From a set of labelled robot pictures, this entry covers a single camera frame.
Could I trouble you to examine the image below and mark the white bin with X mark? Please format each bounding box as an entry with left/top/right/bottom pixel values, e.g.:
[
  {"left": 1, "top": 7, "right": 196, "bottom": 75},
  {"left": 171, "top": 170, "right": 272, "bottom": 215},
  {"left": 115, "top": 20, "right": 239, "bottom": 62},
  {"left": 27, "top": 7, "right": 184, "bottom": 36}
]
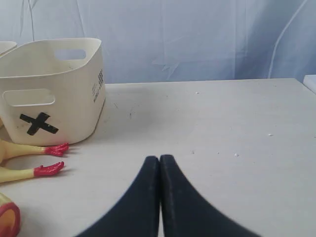
[{"left": 0, "top": 38, "right": 106, "bottom": 146}]

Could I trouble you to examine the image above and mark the yellow rubber chicken with red band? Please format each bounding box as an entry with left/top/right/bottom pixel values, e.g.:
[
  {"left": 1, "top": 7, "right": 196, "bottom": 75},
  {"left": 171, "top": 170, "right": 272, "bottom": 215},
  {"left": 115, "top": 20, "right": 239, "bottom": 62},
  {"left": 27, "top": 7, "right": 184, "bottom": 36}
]
[{"left": 0, "top": 194, "right": 21, "bottom": 237}]

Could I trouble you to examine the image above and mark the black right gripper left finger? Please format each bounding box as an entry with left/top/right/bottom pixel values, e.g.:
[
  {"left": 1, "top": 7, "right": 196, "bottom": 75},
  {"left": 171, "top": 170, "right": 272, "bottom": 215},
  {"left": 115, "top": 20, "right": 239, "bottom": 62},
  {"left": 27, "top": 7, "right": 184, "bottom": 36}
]
[{"left": 78, "top": 156, "right": 160, "bottom": 237}]

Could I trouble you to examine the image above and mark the white box at table edge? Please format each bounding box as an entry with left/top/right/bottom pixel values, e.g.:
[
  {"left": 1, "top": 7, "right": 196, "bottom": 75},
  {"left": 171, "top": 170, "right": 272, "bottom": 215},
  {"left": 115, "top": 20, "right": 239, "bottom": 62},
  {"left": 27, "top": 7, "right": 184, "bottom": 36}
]
[{"left": 303, "top": 75, "right": 316, "bottom": 94}]

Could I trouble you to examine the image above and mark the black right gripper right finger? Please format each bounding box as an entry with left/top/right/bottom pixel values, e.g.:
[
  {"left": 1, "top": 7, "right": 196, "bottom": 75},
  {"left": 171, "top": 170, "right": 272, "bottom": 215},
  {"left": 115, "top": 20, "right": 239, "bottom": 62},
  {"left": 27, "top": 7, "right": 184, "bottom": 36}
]
[{"left": 160, "top": 155, "right": 258, "bottom": 237}]

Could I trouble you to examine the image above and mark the white bin with O mark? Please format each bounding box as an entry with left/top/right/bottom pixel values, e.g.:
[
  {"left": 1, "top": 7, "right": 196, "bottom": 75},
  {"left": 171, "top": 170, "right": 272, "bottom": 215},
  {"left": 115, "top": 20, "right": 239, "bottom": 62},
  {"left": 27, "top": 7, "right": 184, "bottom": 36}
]
[{"left": 0, "top": 41, "right": 17, "bottom": 57}]

